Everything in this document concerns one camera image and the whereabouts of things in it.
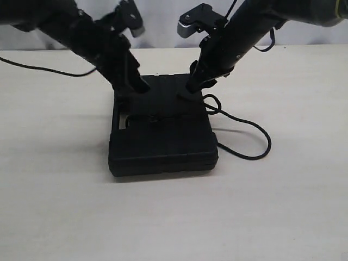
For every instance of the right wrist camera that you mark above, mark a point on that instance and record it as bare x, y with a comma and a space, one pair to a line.
201, 18

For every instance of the black plastic carrying case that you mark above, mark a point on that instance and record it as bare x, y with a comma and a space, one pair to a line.
164, 130

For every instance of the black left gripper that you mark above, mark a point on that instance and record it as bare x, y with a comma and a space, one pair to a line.
109, 52

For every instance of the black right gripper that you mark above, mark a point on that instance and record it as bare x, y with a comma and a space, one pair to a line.
219, 52

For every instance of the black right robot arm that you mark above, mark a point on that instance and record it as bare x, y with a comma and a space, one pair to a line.
254, 19

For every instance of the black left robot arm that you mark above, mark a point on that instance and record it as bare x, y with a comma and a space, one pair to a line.
53, 18

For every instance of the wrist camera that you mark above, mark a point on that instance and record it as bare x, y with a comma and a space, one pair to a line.
125, 16
201, 18

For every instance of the white backdrop curtain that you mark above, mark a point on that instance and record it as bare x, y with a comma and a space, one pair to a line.
160, 20

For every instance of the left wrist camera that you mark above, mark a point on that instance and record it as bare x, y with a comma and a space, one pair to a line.
125, 16

